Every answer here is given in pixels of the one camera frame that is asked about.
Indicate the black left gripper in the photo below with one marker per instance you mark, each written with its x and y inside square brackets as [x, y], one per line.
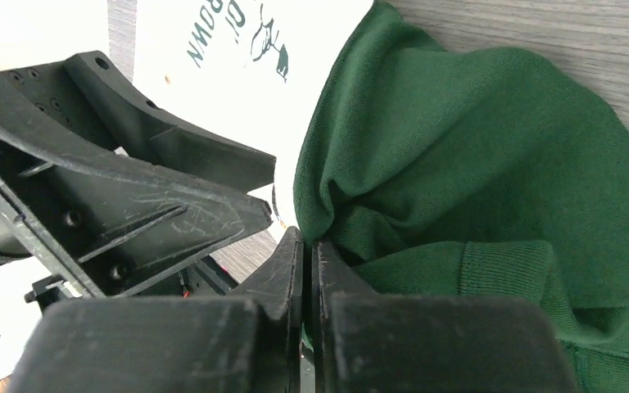
[108, 223]

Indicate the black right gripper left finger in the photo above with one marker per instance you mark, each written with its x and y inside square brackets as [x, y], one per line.
[245, 341]

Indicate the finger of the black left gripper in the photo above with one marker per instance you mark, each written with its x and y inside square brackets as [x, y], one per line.
[88, 95]

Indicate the white and green t-shirt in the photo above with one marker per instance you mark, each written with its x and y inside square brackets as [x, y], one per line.
[434, 172]

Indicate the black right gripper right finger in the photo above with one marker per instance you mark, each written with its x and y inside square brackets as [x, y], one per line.
[368, 342]

